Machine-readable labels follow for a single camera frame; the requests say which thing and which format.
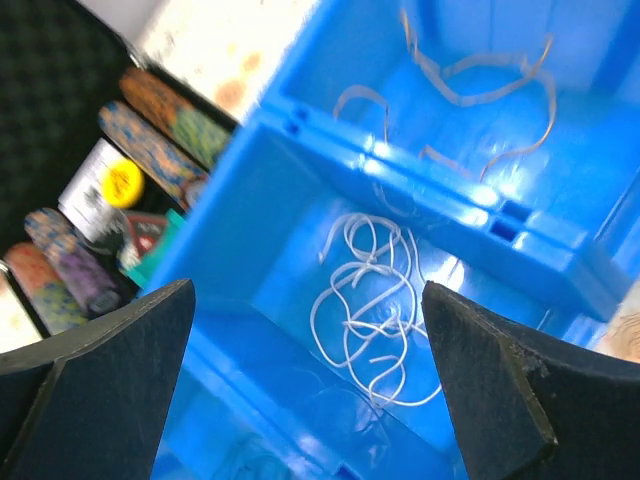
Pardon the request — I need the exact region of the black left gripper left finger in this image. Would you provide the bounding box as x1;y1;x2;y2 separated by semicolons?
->
1;279;195;479

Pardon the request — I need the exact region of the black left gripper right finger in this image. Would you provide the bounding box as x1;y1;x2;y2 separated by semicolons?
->
422;282;639;479

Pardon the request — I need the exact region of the thin white cable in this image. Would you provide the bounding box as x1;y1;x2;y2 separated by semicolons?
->
309;212;444;409

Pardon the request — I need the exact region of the thin tan cable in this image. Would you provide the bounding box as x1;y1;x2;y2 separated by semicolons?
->
332;7;559;184

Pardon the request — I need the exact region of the black poker chip case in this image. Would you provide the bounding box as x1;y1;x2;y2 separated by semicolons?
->
1;1;237;338

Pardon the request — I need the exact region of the blue three-compartment plastic bin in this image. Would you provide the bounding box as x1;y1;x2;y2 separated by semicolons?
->
150;1;639;479

